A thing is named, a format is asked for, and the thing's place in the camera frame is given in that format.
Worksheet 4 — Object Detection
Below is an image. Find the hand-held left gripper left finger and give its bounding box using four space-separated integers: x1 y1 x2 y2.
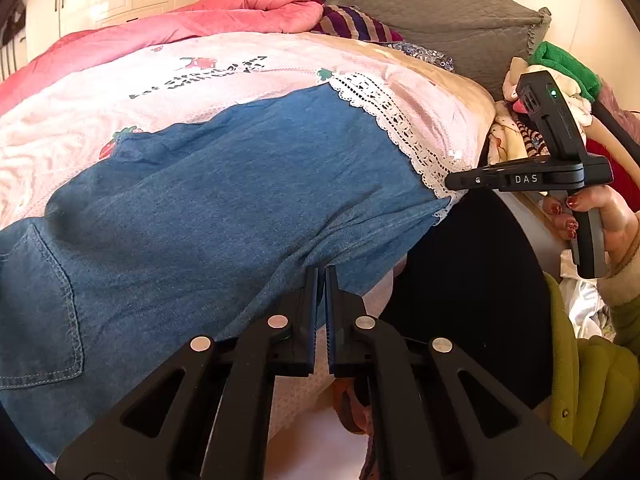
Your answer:
55 266 321 480

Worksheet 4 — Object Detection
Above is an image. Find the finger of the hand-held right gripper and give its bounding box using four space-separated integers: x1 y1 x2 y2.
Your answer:
444 159 547 193

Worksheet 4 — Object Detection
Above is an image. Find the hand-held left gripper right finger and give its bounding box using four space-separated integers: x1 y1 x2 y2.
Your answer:
325 265 589 480

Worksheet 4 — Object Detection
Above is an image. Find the blue denim garment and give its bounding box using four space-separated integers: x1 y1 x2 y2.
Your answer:
0 72 458 466

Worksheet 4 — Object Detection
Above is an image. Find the person's right forearm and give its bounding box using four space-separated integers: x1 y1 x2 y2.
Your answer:
595 237 640 348

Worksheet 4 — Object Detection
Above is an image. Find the person's right hand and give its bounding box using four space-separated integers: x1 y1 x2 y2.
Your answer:
542 185 640 267

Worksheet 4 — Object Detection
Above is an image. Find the patterned cream cloth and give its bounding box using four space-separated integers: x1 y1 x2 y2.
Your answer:
487 110 551 163

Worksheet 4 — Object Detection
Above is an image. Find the green towel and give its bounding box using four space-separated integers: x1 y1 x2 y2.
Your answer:
527 41 602 102

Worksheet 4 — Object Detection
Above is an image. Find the mauve cloth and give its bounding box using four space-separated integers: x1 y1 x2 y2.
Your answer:
597 84 640 137

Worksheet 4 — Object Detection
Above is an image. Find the pink patterned slipper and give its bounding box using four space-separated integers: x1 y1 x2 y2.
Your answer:
331 377 382 480

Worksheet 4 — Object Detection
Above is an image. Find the red cloth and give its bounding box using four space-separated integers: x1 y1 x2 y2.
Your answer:
584 137 640 212

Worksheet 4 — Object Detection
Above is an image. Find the person's black-clad leg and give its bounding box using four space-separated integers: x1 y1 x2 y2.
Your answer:
392 190 553 401

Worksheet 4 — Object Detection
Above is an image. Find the blue floral cloth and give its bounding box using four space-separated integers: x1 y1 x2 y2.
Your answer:
387 41 456 72

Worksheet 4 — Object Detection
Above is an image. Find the grey quilted headboard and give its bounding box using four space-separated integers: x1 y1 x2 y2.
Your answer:
257 0 552 100

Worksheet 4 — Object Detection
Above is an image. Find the purple striped cloth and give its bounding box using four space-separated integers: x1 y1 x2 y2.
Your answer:
312 5 404 44

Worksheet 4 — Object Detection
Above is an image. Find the person's green jacket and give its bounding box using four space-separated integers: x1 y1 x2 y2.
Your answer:
544 272 640 472

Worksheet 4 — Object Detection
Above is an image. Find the pink strawberry print bedsheet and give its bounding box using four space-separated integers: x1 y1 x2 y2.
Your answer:
0 32 488 233

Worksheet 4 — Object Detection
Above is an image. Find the pink quilt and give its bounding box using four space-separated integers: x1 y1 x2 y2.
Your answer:
0 0 325 113

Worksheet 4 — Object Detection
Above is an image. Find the black striped hanging bag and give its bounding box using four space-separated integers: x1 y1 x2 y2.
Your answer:
0 0 29 82

